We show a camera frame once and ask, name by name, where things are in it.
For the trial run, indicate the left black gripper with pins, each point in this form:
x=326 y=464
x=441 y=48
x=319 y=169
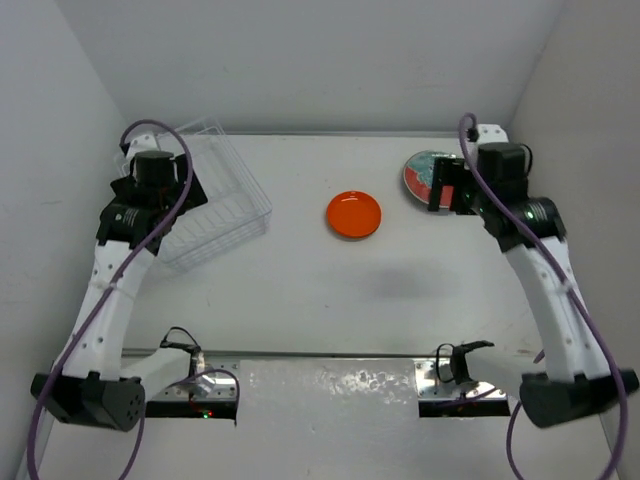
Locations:
x=179 y=168

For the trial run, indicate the white wire dish rack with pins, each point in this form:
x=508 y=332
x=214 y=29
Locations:
x=222 y=205

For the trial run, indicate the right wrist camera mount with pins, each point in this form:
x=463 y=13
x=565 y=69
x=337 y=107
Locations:
x=491 y=133

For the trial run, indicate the teal red patterned plate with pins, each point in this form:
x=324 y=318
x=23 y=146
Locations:
x=417 y=173

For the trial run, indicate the foil covered front panel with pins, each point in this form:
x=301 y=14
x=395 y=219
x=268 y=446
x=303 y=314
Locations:
x=215 y=394

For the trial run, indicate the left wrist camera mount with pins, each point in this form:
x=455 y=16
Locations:
x=146 y=141

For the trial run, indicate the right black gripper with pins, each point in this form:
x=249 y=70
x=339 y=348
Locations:
x=448 y=171

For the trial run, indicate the orange plate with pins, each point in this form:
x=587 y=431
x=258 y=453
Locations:
x=354 y=214

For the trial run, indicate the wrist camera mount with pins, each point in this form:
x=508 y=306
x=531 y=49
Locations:
x=491 y=133
x=146 y=141

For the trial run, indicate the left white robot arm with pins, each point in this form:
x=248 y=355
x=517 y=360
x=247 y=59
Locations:
x=91 y=389

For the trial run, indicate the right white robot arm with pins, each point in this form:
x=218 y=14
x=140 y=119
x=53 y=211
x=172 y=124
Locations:
x=575 y=380

